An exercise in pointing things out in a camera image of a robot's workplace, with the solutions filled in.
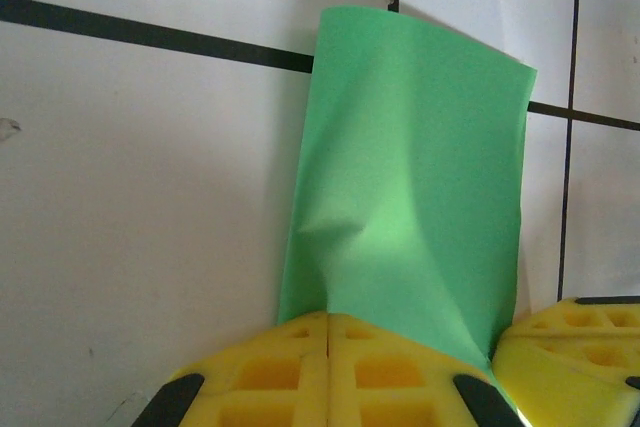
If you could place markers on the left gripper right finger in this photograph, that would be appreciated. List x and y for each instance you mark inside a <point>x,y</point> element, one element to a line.
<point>390,382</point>

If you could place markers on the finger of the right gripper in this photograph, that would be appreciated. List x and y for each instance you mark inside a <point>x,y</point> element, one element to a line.
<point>575,387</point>

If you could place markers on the green paper sheet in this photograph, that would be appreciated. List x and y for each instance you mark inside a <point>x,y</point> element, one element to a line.
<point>410,172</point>

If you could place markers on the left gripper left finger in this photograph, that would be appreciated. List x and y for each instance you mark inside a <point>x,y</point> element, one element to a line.
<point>270,377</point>

